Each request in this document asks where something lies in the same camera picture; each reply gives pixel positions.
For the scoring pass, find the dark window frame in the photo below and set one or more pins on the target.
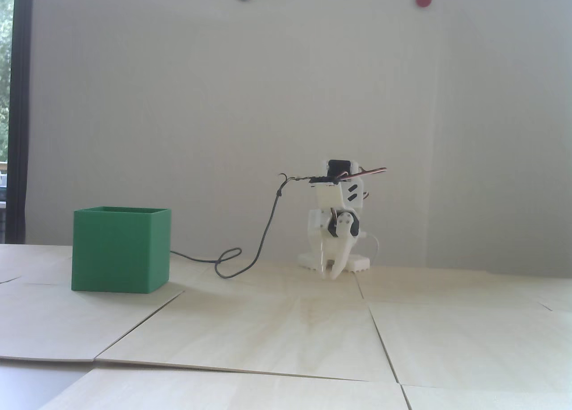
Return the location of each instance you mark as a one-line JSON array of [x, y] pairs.
[[20, 115]]

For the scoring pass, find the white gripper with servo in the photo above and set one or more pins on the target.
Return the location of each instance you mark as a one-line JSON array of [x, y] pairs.
[[331, 246]]

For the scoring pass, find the white camera box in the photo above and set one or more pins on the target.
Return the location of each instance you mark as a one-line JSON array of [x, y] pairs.
[[328, 197]]

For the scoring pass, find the green box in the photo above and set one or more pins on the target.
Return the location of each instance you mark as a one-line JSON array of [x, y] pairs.
[[116, 253]]

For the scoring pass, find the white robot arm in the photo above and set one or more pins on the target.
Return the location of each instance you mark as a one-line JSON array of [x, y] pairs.
[[353, 191]]

